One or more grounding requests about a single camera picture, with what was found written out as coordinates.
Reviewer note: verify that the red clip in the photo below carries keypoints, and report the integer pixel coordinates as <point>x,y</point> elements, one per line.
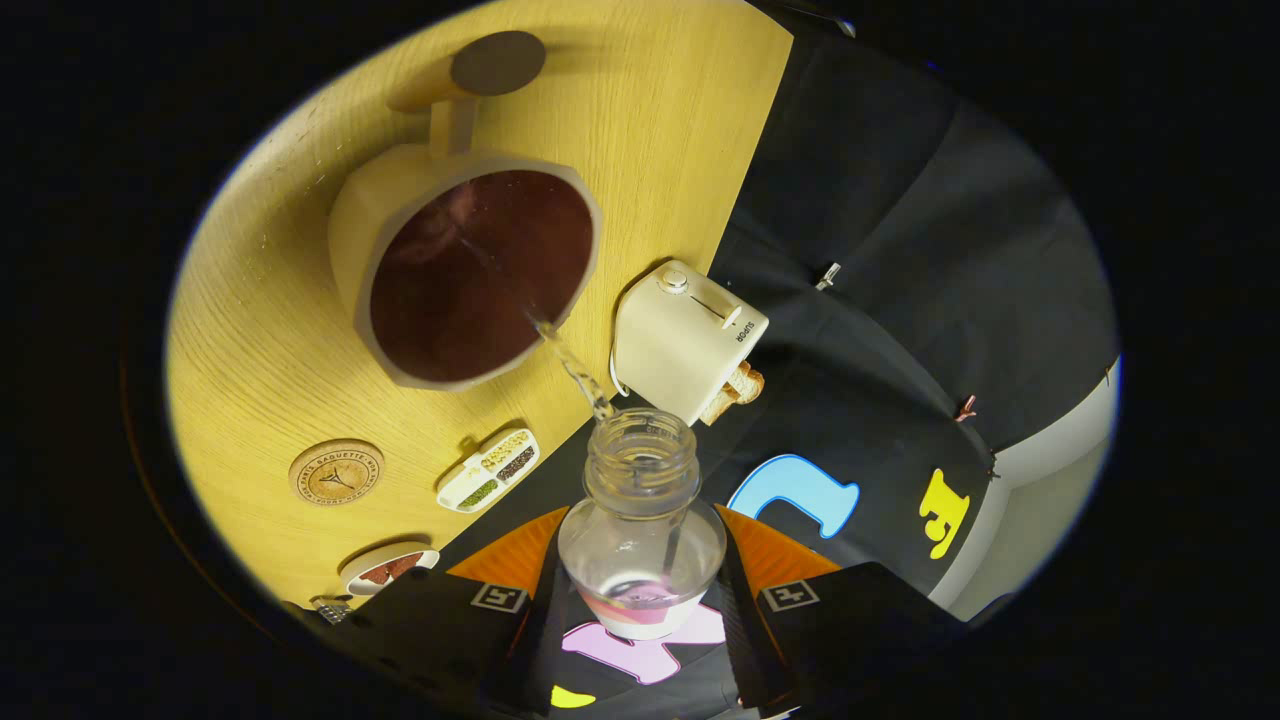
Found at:
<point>966,408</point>

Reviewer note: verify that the toast slice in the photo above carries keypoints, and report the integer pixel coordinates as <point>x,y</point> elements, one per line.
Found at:
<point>718,407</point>
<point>747,382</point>

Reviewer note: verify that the round white plate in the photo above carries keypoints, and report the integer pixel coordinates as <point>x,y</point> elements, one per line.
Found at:
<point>358,582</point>

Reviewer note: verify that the clear plastic juice bottle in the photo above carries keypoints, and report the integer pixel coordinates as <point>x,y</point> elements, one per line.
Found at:
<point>640,560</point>

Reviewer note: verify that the white toaster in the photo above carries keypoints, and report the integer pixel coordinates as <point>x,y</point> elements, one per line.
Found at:
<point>670,345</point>

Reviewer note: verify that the wooden table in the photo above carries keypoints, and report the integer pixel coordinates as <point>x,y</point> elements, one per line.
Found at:
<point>640,130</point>

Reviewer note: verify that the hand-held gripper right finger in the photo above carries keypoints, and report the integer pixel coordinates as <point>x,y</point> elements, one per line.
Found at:
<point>745,640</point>

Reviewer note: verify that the divided white dish with grains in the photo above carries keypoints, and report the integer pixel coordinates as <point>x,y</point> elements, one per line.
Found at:
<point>488,470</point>

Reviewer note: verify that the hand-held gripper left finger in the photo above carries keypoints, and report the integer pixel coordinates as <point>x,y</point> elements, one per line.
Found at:
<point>540,650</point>

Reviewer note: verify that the silver metal clip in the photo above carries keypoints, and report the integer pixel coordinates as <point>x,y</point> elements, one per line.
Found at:
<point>828,277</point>

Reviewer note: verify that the black backdrop cloth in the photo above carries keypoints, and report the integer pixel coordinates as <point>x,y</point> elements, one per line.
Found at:
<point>900,200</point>

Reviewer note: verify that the red meat patty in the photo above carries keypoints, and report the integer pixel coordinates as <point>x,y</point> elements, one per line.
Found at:
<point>392,568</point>

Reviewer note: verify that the round wooden coaster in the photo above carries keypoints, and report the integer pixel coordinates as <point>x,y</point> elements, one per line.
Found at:
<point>336,473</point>

